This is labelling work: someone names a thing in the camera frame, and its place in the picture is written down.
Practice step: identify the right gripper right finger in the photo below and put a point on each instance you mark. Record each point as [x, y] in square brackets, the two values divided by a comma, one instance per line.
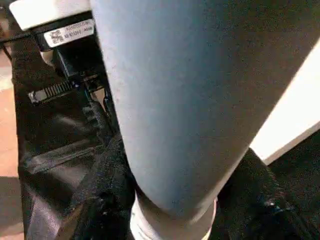
[262, 205]

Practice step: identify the white plastic table leg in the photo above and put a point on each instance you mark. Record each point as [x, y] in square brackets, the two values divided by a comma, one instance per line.
[175, 100]

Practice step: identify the white plastic table top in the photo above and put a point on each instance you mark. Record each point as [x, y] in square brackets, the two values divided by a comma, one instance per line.
[287, 112]

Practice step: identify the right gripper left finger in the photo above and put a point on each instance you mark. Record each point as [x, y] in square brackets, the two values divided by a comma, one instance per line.
[112, 200]

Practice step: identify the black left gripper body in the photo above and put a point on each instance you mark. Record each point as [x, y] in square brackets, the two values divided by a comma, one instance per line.
[70, 67]

